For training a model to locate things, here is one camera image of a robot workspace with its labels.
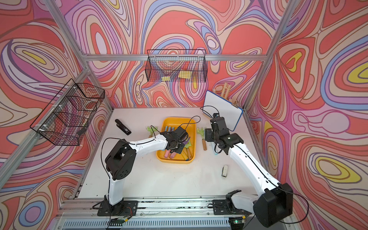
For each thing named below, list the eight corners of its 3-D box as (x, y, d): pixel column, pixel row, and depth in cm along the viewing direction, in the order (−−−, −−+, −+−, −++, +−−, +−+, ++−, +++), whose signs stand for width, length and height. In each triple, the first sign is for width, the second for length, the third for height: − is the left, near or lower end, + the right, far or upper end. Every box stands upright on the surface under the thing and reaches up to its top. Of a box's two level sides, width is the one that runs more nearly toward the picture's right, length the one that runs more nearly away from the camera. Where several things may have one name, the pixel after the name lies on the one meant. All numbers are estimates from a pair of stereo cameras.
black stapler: (116, 125, 111) (113, 121, 107) (119, 123, 113) (117, 118, 108) (127, 136, 105) (125, 131, 100) (131, 133, 106) (128, 128, 102)
